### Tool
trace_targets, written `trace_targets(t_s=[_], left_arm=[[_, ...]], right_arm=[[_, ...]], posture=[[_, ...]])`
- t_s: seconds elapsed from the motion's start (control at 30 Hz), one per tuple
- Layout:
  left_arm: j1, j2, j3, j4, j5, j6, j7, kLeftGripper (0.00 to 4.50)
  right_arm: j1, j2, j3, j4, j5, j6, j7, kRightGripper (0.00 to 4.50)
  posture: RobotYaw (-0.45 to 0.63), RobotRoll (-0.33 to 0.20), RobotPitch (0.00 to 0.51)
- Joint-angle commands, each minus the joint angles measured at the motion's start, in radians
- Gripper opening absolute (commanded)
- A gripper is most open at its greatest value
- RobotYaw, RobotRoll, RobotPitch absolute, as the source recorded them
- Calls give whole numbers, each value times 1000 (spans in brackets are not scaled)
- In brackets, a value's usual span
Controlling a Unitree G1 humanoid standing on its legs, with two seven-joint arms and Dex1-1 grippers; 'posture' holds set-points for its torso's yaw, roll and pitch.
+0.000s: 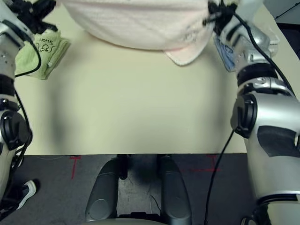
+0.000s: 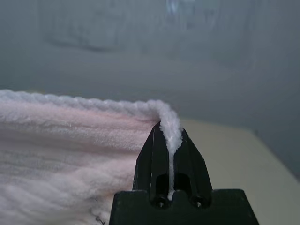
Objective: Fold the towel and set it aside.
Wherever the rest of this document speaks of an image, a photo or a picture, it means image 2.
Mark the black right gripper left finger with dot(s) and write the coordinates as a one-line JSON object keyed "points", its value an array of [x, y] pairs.
{"points": [[152, 164]]}

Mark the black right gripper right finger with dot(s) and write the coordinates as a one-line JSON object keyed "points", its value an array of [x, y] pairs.
{"points": [[192, 168]]}

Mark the pink ribbed towel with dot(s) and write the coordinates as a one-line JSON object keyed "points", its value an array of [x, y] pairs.
{"points": [[70, 145]]}

